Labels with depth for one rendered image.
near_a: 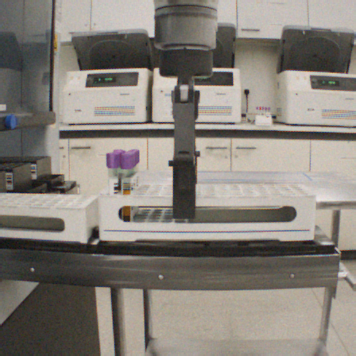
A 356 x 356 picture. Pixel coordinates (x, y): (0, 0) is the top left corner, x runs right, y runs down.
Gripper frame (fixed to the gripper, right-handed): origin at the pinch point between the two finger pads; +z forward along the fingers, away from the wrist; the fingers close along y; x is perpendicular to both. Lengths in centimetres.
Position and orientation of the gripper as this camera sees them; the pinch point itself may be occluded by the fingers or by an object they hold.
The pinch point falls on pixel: (185, 194)
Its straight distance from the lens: 68.0
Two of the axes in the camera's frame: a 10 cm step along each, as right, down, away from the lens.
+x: -10.0, -0.1, 0.5
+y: 0.5, -1.3, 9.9
